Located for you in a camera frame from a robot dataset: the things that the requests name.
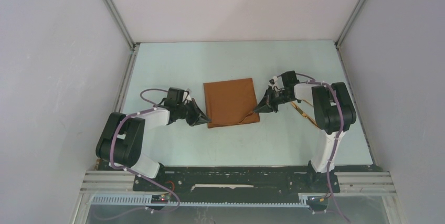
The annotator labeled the orange cloth napkin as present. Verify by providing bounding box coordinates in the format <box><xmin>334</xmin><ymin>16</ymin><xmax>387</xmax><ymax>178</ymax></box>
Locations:
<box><xmin>204</xmin><ymin>78</ymin><xmax>260</xmax><ymax>129</ymax></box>

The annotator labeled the gold knife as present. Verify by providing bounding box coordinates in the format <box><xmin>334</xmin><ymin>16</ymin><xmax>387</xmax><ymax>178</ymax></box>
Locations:
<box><xmin>290</xmin><ymin>102</ymin><xmax>320</xmax><ymax>129</ymax></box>

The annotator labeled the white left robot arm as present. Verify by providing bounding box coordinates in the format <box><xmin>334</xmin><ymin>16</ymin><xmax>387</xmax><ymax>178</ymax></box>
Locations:
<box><xmin>95</xmin><ymin>88</ymin><xmax>211</xmax><ymax>191</ymax></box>

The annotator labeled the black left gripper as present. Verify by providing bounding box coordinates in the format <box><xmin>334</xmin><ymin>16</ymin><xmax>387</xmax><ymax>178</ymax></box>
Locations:
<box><xmin>176</xmin><ymin>98</ymin><xmax>211</xmax><ymax>127</ymax></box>

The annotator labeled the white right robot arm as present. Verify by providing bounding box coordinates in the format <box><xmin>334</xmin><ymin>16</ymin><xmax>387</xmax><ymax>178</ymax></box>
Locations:
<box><xmin>253</xmin><ymin>71</ymin><xmax>357</xmax><ymax>191</ymax></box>

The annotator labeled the aluminium frame rail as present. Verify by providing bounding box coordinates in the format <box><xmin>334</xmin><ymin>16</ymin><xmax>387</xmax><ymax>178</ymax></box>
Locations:
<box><xmin>71</xmin><ymin>165</ymin><xmax>407</xmax><ymax>223</ymax></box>

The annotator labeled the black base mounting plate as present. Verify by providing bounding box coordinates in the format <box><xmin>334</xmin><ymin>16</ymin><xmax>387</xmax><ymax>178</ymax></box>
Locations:
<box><xmin>133</xmin><ymin>166</ymin><xmax>340</xmax><ymax>205</ymax></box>

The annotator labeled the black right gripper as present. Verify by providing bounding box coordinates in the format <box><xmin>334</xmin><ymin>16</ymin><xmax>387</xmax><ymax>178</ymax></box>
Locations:
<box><xmin>253</xmin><ymin>86</ymin><xmax>293</xmax><ymax>113</ymax></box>

